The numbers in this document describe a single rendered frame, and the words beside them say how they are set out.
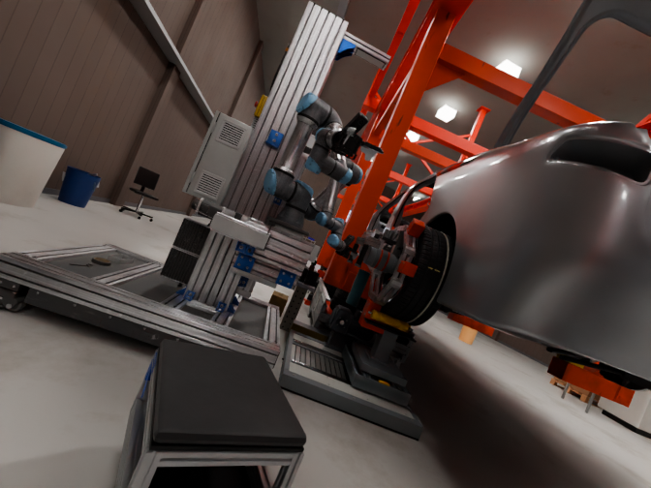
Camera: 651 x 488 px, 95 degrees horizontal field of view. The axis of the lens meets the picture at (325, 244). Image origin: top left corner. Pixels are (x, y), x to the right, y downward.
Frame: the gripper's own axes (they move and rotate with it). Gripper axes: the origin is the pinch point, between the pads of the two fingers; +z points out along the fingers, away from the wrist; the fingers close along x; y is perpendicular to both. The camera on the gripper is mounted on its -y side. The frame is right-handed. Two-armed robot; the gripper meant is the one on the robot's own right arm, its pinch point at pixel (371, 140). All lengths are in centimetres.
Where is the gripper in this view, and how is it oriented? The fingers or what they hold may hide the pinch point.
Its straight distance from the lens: 109.7
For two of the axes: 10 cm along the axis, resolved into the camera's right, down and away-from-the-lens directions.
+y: -4.8, 8.7, 1.4
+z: 4.6, 3.8, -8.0
